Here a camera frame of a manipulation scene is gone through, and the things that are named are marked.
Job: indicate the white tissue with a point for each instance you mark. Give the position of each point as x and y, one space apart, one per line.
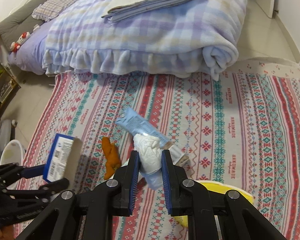
148 148

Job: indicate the plaid pillow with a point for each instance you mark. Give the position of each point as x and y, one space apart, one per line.
51 9

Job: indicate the wooden toy shelf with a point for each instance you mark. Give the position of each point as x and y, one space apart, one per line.
8 89

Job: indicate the lavender bed sheet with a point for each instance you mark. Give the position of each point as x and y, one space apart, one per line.
30 56

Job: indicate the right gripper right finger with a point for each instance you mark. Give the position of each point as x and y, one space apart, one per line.
175 197

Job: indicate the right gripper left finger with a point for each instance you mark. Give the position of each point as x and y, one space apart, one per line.
127 176

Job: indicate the orange peel piece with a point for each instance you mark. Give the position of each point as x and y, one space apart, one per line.
113 161

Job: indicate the dark blue cardboard box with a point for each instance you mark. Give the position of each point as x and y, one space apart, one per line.
63 159

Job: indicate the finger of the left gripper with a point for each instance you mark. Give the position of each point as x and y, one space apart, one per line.
31 172
56 186

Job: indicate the grey bed headboard cushion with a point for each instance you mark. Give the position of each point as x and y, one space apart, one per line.
19 22

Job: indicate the hello kitty plush toy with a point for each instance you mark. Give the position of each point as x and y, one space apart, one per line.
15 46

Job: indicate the white trash bin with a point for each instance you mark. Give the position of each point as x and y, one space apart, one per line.
11 160

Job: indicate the light blue milk carton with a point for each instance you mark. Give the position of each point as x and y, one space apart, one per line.
136 124

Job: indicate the patterned pink bed sheet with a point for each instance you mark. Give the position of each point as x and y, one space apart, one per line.
242 130

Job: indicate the plaid purple fleece blanket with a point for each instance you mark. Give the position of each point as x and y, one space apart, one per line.
196 36

